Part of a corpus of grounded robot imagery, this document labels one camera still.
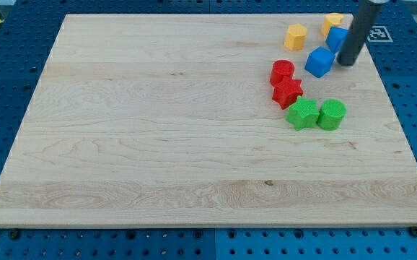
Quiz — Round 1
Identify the red star block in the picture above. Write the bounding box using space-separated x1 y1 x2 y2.
272 78 304 110

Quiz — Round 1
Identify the white fiducial marker tag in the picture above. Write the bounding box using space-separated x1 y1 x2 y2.
366 25 393 43

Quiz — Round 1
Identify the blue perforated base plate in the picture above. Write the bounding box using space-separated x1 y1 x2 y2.
0 1 417 259

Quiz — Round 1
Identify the green cylinder block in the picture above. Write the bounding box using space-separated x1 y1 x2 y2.
317 99 346 131

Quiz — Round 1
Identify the red cylinder block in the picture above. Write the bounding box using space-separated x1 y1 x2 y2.
270 59 295 86

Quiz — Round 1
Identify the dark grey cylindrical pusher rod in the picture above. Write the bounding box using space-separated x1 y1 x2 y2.
337 0 387 66

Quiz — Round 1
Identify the yellow heart block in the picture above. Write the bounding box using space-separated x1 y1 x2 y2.
321 12 344 37

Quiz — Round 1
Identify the green star block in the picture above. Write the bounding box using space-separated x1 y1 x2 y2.
285 96 320 131

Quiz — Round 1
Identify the wooden board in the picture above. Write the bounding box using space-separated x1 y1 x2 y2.
0 14 417 229

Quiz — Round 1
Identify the blue cube block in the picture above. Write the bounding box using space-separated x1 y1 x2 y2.
304 47 335 78

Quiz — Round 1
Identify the blue block behind rod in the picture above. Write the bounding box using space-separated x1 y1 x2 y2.
325 27 348 53

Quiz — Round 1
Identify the yellow hexagon block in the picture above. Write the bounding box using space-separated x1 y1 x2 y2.
284 24 307 51

